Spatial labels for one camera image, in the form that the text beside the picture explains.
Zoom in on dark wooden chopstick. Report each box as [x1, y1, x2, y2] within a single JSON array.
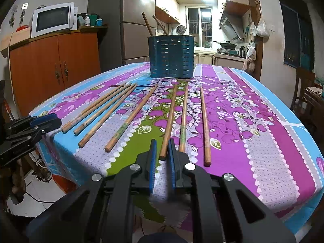
[[152, 15, 168, 36], [141, 12, 154, 37]]

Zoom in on gas stove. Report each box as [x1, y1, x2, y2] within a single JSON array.
[[218, 48, 240, 56]]

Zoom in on wooden door frame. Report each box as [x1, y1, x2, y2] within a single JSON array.
[[249, 0, 264, 81]]

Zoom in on hanging plastic bag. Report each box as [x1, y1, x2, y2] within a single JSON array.
[[256, 18, 270, 37]]

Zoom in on floral purple tablecloth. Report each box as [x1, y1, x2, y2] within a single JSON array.
[[29, 63, 324, 236]]

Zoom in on kitchen base cabinets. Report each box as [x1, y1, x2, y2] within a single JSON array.
[[194, 52, 247, 70]]

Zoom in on hanging towel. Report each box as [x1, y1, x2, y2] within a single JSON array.
[[243, 40, 257, 72]]

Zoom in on wooden cabinet above hood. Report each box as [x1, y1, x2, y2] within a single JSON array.
[[224, 0, 252, 16]]

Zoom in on beige box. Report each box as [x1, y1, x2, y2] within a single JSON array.
[[0, 27, 32, 57]]

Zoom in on wooden chair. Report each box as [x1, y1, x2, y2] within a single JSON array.
[[291, 67, 324, 137]]

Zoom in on grey refrigerator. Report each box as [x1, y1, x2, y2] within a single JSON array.
[[87, 0, 156, 72]]

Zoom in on orange wooden cabinet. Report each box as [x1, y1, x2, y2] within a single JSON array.
[[9, 28, 102, 117]]

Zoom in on kitchen window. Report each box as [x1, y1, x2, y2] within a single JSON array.
[[187, 6, 213, 47]]

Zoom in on set of wooden chopsticks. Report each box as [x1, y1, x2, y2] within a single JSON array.
[[61, 82, 212, 167]]

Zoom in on white cable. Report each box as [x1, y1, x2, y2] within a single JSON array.
[[7, 32, 16, 102]]

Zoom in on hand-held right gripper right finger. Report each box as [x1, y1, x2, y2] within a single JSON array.
[[168, 138, 296, 243]]

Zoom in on blue slotted utensil holder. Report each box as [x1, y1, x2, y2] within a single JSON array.
[[147, 35, 195, 79]]

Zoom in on black wok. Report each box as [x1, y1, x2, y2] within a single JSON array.
[[211, 40, 238, 49]]

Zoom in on white microwave oven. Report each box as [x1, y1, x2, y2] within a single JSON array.
[[31, 2, 78, 39]]

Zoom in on brown wooden chopstick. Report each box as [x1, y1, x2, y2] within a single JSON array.
[[159, 84, 178, 161]]

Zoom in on dark window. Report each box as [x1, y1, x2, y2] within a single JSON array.
[[280, 4, 314, 69]]

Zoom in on kitchen wall cabinets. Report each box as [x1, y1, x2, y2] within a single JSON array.
[[155, 0, 181, 23]]

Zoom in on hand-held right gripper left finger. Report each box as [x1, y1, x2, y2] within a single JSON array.
[[25, 139, 159, 243]]

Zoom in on hanging wall ornament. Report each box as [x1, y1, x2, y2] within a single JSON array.
[[9, 5, 18, 27], [19, 2, 29, 24]]

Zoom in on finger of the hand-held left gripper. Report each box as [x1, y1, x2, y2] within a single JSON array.
[[5, 113, 59, 135], [5, 123, 62, 147]]

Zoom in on steel range hood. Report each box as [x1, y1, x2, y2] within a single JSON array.
[[219, 11, 247, 41]]

